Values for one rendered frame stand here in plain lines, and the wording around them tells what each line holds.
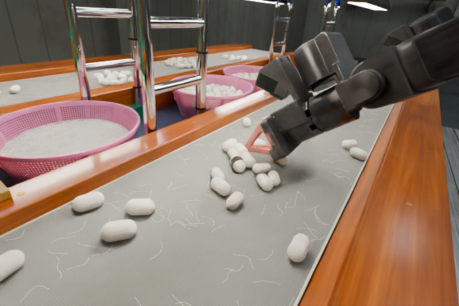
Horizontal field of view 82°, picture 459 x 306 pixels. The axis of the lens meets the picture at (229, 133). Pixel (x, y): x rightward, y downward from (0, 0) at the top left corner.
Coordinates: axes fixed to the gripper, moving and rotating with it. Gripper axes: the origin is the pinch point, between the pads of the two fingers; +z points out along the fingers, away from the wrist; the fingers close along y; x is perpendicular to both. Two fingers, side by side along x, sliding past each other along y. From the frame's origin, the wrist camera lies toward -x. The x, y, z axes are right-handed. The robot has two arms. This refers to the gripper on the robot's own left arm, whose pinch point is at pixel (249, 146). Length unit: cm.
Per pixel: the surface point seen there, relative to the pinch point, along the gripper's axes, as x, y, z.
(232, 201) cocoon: 4.2, 14.8, -4.5
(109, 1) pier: -158, -114, 150
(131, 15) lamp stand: -42.1, -6.5, 18.3
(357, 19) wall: -100, -737, 83
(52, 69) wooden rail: -52, -1, 60
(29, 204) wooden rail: -8.1, 31.5, 8.6
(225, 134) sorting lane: -4.3, -4.4, 7.8
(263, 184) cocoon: 5.3, 8.3, -5.4
